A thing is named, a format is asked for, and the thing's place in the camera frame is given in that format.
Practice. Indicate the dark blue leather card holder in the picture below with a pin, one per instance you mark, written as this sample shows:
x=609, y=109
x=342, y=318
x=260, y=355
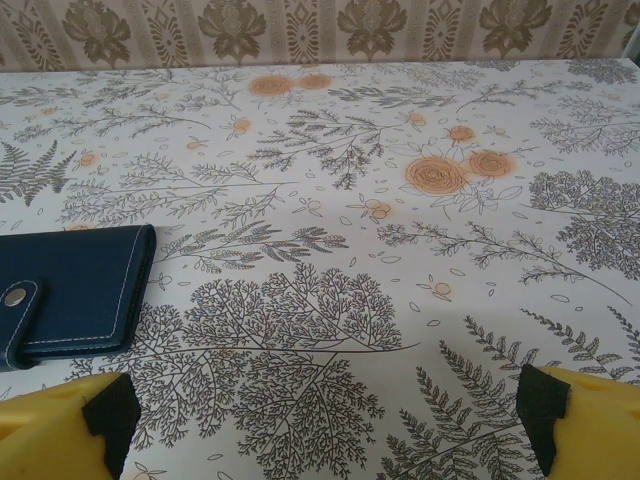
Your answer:
x=75, y=290

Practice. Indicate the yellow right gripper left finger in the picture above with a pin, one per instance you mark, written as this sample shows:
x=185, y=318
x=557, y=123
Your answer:
x=45, y=430

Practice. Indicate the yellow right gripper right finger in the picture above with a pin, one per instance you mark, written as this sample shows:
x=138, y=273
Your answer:
x=595, y=425

